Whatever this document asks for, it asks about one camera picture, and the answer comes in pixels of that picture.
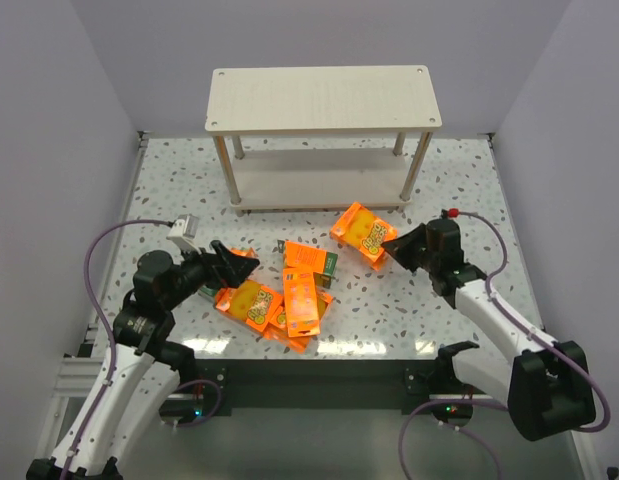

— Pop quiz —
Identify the orange box green end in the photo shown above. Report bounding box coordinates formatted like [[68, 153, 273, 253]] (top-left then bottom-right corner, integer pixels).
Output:
[[277, 240, 338, 289]]

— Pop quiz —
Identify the orange Scrub Daddy box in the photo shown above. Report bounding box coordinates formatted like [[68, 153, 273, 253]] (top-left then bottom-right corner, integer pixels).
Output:
[[330, 202, 398, 271], [215, 280, 283, 334]]

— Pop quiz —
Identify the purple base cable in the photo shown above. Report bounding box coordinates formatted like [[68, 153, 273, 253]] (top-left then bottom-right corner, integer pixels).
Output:
[[397, 398, 513, 480], [171, 378, 224, 429]]

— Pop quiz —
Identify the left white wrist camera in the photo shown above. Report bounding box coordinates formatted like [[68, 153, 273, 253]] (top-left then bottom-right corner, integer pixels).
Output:
[[167, 214, 200, 253]]

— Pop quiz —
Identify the green orange sponge box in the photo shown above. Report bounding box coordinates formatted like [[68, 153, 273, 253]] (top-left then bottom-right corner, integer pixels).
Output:
[[198, 248, 257, 305]]

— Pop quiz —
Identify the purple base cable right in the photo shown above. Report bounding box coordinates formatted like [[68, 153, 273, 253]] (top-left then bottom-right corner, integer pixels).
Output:
[[397, 398, 513, 480]]

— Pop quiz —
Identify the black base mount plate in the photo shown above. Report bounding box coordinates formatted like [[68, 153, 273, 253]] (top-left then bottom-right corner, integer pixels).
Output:
[[197, 359, 476, 416]]

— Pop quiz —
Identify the white two-tier shelf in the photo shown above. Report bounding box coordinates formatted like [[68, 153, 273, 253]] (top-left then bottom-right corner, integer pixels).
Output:
[[205, 65, 442, 212]]

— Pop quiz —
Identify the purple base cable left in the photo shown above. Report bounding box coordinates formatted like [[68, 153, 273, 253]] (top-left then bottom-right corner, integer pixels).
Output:
[[171, 378, 224, 429]]

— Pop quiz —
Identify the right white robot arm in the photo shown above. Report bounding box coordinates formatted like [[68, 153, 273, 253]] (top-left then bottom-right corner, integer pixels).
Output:
[[382, 215, 596, 441]]

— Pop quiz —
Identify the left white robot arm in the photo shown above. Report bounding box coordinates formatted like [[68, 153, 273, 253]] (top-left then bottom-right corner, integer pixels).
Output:
[[26, 240, 259, 479]]

